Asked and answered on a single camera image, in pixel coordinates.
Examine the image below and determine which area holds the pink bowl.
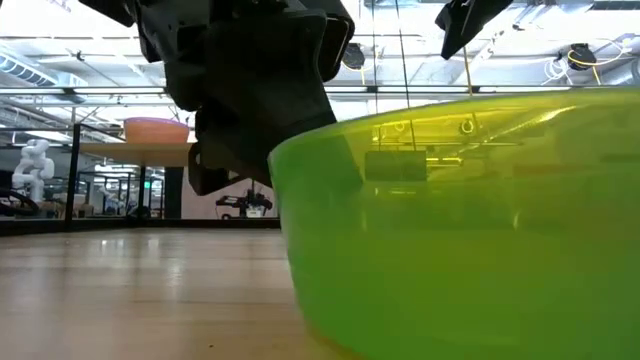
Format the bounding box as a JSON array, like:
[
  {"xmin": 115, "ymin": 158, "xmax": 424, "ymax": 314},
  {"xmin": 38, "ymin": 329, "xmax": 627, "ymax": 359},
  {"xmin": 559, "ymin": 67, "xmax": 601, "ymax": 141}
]
[{"xmin": 123, "ymin": 117, "xmax": 191, "ymax": 146}]

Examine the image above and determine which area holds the black ceiling cable reel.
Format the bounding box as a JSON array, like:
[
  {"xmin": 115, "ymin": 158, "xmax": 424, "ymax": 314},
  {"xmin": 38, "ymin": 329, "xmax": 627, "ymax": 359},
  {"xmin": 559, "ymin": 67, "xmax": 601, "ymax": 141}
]
[
  {"xmin": 565, "ymin": 42, "xmax": 626, "ymax": 86},
  {"xmin": 343, "ymin": 43, "xmax": 367, "ymax": 71}
]

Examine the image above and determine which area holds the black hanging cable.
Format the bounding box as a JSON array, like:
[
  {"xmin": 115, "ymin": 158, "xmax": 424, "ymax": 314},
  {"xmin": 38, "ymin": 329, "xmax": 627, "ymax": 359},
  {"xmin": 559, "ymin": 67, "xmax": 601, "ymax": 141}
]
[{"xmin": 393, "ymin": 0, "xmax": 412, "ymax": 110}]

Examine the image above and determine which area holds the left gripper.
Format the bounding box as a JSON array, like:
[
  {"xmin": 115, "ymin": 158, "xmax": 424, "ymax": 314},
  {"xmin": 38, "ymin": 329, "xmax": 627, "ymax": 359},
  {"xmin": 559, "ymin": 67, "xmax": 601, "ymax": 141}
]
[{"xmin": 134, "ymin": 0, "xmax": 356, "ymax": 197}]

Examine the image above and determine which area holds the black table edge frame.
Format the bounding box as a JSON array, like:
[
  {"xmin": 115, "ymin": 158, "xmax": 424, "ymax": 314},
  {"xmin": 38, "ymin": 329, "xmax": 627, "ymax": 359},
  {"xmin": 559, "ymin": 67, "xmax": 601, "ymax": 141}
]
[{"xmin": 0, "ymin": 218, "xmax": 282, "ymax": 238}]

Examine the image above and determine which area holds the translucent green bowl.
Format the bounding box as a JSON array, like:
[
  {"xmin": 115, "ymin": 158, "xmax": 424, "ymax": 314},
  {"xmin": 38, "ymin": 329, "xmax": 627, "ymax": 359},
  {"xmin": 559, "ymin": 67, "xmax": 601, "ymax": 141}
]
[{"xmin": 268, "ymin": 88, "xmax": 640, "ymax": 360}]

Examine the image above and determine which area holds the tan hanging cable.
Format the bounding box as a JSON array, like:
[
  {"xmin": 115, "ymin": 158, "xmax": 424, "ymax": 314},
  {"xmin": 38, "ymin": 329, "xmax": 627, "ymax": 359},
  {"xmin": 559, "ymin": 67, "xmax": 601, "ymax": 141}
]
[{"xmin": 461, "ymin": 47, "xmax": 474, "ymax": 97}]

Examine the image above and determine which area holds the white coiled ceiling cable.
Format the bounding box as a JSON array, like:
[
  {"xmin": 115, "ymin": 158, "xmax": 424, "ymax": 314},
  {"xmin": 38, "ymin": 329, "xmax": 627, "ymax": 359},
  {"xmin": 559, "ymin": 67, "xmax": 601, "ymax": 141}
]
[{"xmin": 541, "ymin": 57, "xmax": 572, "ymax": 87}]

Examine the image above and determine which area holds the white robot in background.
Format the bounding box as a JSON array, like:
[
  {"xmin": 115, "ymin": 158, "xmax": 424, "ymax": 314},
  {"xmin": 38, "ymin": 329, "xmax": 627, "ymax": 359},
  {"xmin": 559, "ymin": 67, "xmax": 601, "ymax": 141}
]
[{"xmin": 9, "ymin": 138, "xmax": 56, "ymax": 204}]

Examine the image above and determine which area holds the wooden shelf with black frame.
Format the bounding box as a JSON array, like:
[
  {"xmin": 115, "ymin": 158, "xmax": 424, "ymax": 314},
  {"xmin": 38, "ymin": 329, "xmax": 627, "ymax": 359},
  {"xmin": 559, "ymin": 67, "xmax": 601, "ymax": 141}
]
[{"xmin": 68, "ymin": 123, "xmax": 201, "ymax": 224}]

